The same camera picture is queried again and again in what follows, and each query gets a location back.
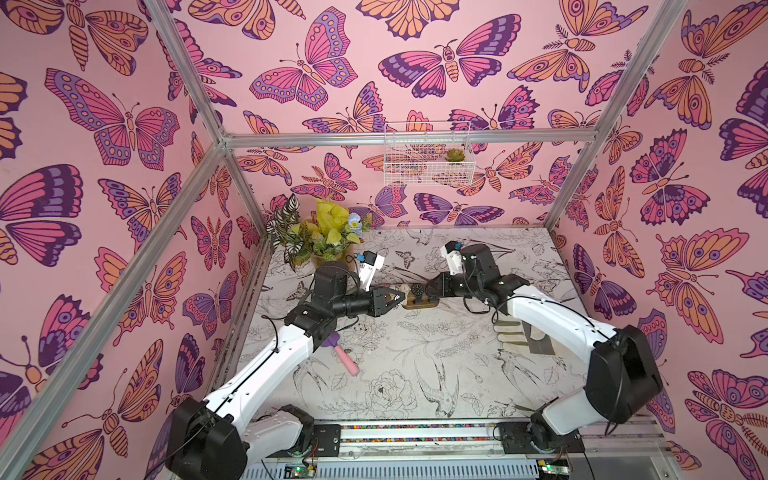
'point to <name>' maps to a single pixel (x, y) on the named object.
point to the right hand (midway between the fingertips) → (432, 279)
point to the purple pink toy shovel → (331, 341)
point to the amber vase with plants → (328, 234)
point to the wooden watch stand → (412, 305)
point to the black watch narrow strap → (417, 290)
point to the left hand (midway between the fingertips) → (406, 296)
